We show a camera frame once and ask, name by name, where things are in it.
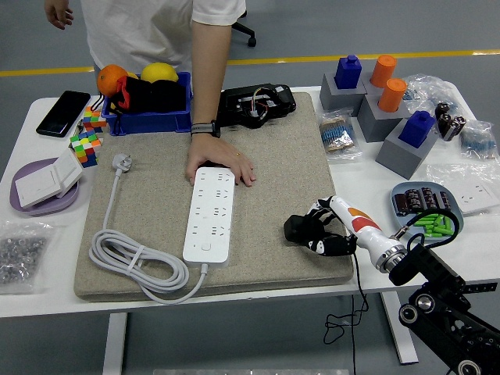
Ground orange fruit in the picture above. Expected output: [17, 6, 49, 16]
[96, 64, 130, 98]

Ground orange cylinder peg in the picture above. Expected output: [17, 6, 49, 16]
[370, 54, 398, 89]
[377, 77, 408, 113]

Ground clear bag of blue resistors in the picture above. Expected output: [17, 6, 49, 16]
[459, 120, 499, 161]

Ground grey block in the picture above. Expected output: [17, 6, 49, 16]
[375, 118, 439, 180]
[357, 93, 412, 144]
[359, 71, 407, 98]
[319, 72, 368, 117]

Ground clear plastic bag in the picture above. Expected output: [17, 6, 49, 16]
[425, 162, 500, 218]

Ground yellow lemon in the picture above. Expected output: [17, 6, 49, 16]
[140, 62, 180, 84]

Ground white power cord with plug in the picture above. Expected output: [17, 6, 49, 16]
[88, 152, 210, 305]

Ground clear bag of metal nuts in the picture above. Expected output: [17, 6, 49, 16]
[0, 220, 55, 295]

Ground grey-brown mat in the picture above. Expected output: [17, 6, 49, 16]
[73, 91, 355, 302]

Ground dark brown capacitor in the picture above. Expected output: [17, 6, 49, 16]
[392, 194, 410, 216]
[420, 187, 438, 211]
[435, 191, 453, 213]
[405, 189, 423, 212]

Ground blue plastic bin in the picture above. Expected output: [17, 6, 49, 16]
[102, 71, 195, 137]

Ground white power strip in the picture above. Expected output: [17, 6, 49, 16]
[182, 166, 238, 269]

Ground crumpled clear plastic bags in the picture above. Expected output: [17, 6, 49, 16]
[402, 73, 470, 118]

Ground blue-grey plate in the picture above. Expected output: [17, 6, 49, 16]
[391, 181, 465, 244]

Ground white table leg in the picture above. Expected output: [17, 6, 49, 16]
[102, 312, 128, 375]
[380, 291, 420, 365]

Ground person's right hand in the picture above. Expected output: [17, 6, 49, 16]
[44, 0, 74, 30]

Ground black pouch red trim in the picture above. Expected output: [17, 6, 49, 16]
[91, 76, 188, 134]

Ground black plug adapter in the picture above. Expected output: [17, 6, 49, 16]
[284, 214, 316, 245]

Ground white wall switch panel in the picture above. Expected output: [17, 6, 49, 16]
[14, 164, 63, 209]
[52, 148, 85, 198]

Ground blue square peg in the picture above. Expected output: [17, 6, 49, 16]
[334, 54, 363, 90]
[398, 110, 436, 148]

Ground colourful puzzle cube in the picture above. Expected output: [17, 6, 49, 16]
[70, 130, 103, 169]
[82, 105, 109, 134]

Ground black smartphone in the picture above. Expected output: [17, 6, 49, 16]
[35, 90, 91, 138]

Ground black wristwatch grey band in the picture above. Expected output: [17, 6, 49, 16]
[190, 120, 222, 138]

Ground black office chair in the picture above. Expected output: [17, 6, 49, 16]
[232, 10, 258, 48]

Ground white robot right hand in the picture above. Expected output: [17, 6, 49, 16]
[302, 196, 396, 267]

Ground purple plate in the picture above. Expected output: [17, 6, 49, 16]
[9, 157, 81, 217]

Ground black electronic device with wires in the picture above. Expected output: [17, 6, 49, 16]
[218, 83, 297, 129]

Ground person's left hand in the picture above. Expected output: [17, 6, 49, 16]
[185, 134, 257, 188]

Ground person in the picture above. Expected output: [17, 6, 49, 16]
[44, 0, 257, 188]

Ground thin black plug cord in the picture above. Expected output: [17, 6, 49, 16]
[323, 252, 370, 375]

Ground white wall socket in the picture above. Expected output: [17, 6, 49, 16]
[445, 182, 500, 216]

